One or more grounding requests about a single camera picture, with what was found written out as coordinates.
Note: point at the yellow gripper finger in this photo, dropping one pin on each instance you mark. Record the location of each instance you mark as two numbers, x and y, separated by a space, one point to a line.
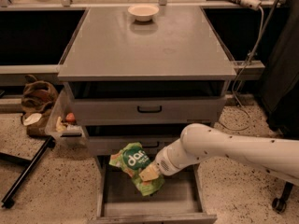
151 172

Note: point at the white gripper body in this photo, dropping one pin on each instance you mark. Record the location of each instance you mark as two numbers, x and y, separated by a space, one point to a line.
163 162

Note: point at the green rice chip bag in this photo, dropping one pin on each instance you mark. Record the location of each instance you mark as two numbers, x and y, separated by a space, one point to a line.
132 160

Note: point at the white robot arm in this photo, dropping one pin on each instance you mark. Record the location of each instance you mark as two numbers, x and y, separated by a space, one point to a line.
198 142

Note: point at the bottom grey drawer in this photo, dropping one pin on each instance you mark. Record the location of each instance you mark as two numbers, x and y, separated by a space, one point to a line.
179 201

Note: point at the grey drawer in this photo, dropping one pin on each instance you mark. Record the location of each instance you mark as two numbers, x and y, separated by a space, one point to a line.
179 201
108 138
121 111

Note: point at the middle grey drawer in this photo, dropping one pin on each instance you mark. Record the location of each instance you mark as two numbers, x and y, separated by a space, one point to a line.
108 138

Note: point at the top grey drawer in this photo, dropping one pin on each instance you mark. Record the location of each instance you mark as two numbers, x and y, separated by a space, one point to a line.
121 111

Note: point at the grey drawer cabinet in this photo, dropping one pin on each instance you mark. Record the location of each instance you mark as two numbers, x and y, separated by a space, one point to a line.
175 55

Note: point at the brown paper bag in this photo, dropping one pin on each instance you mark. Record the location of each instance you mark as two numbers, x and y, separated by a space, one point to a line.
37 102

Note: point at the red fruit in bin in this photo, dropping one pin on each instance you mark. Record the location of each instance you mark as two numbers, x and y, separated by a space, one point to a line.
70 118

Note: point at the clear plastic bin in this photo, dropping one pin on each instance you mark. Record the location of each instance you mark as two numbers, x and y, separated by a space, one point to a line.
63 131

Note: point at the white ceramic bowl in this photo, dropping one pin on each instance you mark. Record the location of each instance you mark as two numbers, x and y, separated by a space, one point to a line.
143 12

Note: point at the black stand leg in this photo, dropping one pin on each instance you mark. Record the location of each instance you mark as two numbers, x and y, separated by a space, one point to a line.
27 165

